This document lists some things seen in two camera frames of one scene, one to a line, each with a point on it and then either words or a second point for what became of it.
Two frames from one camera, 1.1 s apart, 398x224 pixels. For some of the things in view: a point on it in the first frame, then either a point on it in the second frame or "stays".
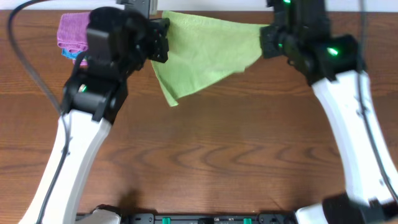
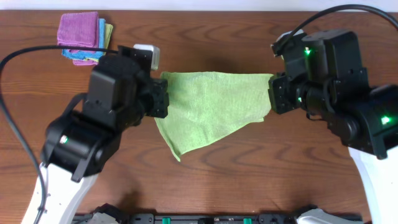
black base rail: (208, 218) stays
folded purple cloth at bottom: (84, 62) stays
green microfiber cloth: (203, 51) to (203, 106)
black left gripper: (159, 40) to (159, 98)
